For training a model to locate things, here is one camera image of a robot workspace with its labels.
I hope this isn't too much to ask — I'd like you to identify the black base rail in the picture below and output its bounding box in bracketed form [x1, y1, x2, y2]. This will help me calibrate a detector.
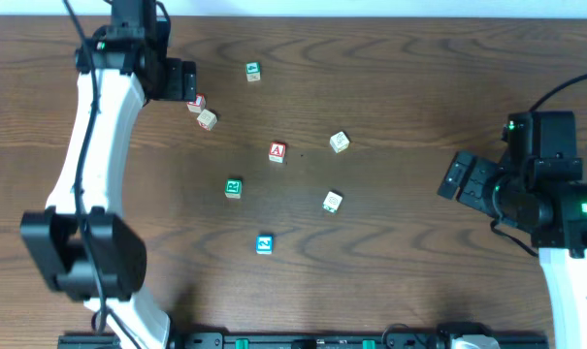
[57, 322, 550, 349]

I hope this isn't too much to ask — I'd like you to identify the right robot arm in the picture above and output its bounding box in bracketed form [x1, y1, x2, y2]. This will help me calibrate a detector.
[438, 111, 587, 348]

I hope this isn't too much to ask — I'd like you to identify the plain wooden picture block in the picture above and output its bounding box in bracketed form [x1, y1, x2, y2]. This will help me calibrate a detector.
[197, 109, 218, 131]

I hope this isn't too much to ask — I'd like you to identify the blue number 2 block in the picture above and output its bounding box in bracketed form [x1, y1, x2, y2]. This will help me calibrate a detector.
[255, 235, 274, 255]

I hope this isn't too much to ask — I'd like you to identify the red letter A block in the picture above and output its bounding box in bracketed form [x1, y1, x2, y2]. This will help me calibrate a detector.
[268, 142, 286, 163]

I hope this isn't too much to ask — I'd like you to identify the red letter I block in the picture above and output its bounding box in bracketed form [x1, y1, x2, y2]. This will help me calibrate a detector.
[186, 93, 206, 113]

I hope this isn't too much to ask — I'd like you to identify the white green sided block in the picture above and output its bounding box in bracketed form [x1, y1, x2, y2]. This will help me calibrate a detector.
[322, 191, 342, 213]

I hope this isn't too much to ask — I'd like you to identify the yellow sided wooden block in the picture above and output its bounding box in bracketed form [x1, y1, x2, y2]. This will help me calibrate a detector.
[329, 131, 350, 153]

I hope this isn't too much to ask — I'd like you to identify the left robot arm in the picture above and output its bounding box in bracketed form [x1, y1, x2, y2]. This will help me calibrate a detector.
[20, 0, 196, 348]

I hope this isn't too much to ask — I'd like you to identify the green top block far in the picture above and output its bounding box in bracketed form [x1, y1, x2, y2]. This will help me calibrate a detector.
[245, 62, 261, 81]

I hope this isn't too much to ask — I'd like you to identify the green letter R block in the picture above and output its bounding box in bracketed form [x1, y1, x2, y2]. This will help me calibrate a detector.
[224, 178, 243, 199]

